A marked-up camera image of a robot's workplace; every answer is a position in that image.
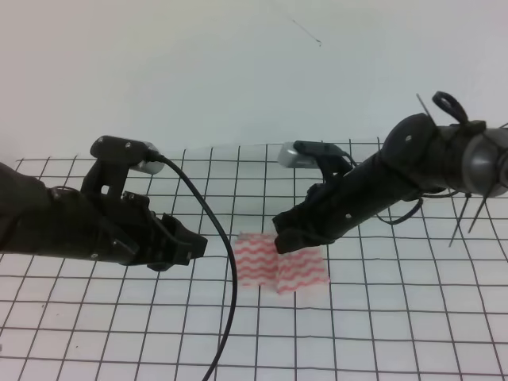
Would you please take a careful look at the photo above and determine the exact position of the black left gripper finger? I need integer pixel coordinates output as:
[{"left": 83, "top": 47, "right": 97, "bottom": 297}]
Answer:
[{"left": 161, "top": 214, "right": 208, "bottom": 265}]

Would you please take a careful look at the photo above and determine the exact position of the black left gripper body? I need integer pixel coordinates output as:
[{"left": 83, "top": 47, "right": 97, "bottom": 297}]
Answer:
[{"left": 43, "top": 187, "right": 175, "bottom": 270}]

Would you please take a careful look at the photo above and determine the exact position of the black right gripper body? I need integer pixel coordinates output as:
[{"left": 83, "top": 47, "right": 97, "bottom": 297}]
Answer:
[{"left": 297, "top": 158, "right": 397, "bottom": 244}]

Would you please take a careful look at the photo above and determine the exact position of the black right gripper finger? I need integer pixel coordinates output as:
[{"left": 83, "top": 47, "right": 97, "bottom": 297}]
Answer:
[
  {"left": 275, "top": 229, "right": 329, "bottom": 254},
  {"left": 272, "top": 208, "right": 316, "bottom": 238}
]

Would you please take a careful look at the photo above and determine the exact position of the pink wavy striped towel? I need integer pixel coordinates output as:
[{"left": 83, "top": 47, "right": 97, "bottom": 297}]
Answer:
[{"left": 233, "top": 233, "right": 329, "bottom": 294}]

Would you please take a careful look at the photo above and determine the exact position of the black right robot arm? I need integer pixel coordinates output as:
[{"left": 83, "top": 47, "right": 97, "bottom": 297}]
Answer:
[{"left": 273, "top": 114, "right": 507, "bottom": 254}]

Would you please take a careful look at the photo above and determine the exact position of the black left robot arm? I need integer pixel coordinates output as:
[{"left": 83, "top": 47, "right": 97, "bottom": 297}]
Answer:
[{"left": 1, "top": 161, "right": 207, "bottom": 271}]

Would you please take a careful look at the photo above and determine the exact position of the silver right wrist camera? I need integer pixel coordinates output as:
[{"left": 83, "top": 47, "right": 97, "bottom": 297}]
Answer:
[{"left": 276, "top": 140, "right": 350, "bottom": 175}]

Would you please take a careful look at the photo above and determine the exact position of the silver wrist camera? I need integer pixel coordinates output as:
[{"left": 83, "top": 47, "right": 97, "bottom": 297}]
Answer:
[
  {"left": 276, "top": 140, "right": 350, "bottom": 175},
  {"left": 90, "top": 135, "right": 166, "bottom": 191}
]

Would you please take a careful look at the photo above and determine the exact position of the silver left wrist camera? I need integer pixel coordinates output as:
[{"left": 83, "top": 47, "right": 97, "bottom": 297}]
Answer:
[{"left": 90, "top": 135, "right": 166, "bottom": 191}]

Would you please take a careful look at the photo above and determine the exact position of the black right camera cable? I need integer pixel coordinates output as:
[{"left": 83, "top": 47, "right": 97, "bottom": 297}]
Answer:
[{"left": 341, "top": 91, "right": 508, "bottom": 248}]

